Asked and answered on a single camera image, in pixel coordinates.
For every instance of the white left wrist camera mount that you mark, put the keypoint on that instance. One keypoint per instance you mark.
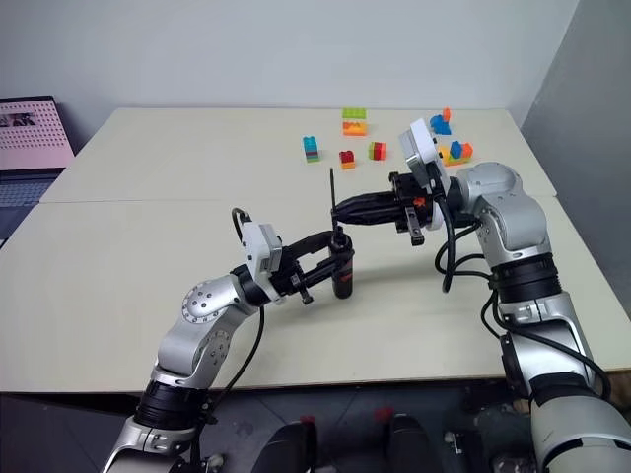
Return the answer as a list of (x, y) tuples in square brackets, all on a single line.
[(256, 244)]

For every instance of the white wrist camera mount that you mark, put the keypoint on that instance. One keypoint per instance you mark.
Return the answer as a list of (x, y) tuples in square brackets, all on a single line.
[(419, 148), (256, 244)]

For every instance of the dark rounded shape red tip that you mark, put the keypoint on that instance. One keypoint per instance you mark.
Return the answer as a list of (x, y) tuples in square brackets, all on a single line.
[(288, 446), (409, 443)]

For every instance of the laptop with pink screen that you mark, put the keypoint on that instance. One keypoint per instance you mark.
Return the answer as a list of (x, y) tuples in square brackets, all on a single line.
[(29, 138)]

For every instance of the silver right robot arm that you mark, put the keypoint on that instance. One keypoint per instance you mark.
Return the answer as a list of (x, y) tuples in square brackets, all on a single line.
[(512, 217)]

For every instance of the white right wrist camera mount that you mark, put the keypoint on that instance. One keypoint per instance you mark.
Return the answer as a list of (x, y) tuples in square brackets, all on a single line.
[(419, 148)]

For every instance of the blue orange toy brick pile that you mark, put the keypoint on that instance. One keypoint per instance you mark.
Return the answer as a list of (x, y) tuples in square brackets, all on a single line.
[(440, 123)]

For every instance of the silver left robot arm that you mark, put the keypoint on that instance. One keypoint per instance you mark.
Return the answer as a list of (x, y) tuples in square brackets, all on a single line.
[(197, 305)]

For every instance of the teal blue toy brick stack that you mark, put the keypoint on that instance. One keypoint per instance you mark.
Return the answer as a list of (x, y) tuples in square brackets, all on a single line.
[(311, 149)]

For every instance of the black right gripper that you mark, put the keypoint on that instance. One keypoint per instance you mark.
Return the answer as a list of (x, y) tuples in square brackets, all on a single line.
[(409, 197)]

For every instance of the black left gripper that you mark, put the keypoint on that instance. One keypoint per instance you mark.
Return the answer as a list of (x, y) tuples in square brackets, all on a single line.
[(287, 278)]

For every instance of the blue yellow orange brick pile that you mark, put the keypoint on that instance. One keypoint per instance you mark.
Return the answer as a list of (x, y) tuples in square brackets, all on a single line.
[(458, 153)]

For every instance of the green red toy brick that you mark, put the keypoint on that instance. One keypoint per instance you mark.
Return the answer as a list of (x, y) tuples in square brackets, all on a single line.
[(377, 151)]

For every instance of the orange yellow toy brick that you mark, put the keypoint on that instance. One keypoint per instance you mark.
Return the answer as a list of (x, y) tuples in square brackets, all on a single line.
[(355, 129)]

